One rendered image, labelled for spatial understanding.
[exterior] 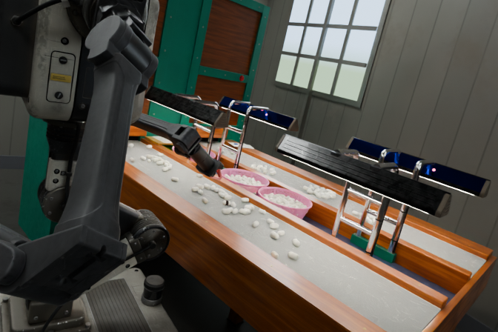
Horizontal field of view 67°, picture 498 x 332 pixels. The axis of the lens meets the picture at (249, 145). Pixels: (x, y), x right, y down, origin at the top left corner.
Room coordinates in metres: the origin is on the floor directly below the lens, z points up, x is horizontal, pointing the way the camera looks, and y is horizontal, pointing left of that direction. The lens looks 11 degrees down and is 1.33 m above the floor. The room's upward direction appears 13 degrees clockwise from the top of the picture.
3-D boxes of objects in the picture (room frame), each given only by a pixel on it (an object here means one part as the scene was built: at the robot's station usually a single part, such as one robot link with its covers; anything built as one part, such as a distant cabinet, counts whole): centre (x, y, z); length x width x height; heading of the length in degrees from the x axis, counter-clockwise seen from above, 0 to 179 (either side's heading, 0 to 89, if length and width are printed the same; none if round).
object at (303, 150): (1.25, -0.36, 1.08); 0.62 x 0.08 x 0.07; 49
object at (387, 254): (1.61, -0.68, 0.90); 0.20 x 0.19 x 0.45; 49
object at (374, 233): (1.30, -0.41, 0.90); 0.20 x 0.19 x 0.45; 49
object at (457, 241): (2.22, -0.50, 0.67); 1.81 x 0.12 x 0.19; 49
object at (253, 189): (1.92, -0.02, 0.72); 0.27 x 0.27 x 0.10
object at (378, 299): (1.55, 0.08, 0.73); 1.81 x 0.30 x 0.02; 49
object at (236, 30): (2.61, 0.73, 1.31); 1.36 x 0.55 x 0.95; 139
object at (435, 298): (1.69, -0.03, 0.71); 1.81 x 0.05 x 0.11; 49
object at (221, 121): (1.89, 0.37, 1.08); 0.62 x 0.08 x 0.07; 49
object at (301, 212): (1.73, -0.23, 0.72); 0.27 x 0.27 x 0.10
